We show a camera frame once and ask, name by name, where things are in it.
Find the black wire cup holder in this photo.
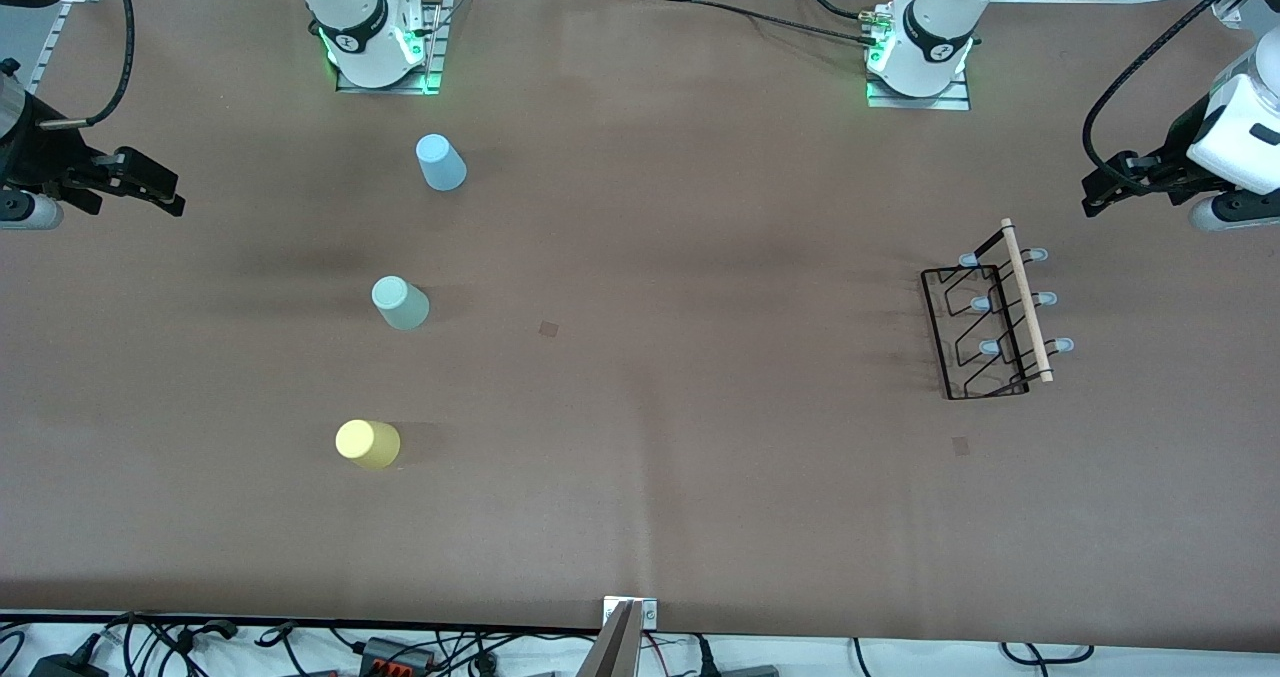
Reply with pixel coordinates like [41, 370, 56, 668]
[920, 219, 1074, 401]

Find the mint green plastic cup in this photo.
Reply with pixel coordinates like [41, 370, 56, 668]
[371, 276, 431, 331]

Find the yellow plastic cup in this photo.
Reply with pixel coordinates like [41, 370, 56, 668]
[335, 419, 402, 471]

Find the light blue plastic cup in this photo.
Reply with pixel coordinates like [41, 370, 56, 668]
[415, 134, 468, 193]

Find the black power adapter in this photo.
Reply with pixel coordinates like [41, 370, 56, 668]
[28, 652, 109, 677]

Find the black box with orange connectors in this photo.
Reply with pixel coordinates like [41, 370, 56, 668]
[358, 637, 438, 674]

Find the aluminium side rail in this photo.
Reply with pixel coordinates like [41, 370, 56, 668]
[25, 0, 106, 93]

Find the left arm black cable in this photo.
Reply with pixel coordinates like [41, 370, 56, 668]
[1083, 0, 1276, 193]

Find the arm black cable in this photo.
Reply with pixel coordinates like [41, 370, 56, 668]
[1083, 0, 1276, 193]
[40, 0, 136, 130]

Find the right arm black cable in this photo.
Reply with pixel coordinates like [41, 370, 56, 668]
[40, 0, 136, 130]

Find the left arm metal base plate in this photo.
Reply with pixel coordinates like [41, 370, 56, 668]
[866, 67, 971, 111]

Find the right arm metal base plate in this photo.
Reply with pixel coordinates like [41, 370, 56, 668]
[335, 0, 456, 95]

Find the short black table cable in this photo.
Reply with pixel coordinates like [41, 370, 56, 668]
[790, 0, 873, 22]

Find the long black table cable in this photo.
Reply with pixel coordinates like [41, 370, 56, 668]
[640, 0, 886, 50]

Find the looped black floor cable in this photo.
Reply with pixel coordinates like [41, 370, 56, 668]
[1000, 642, 1096, 670]

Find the metal camera post bracket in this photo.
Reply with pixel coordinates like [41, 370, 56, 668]
[575, 597, 659, 677]

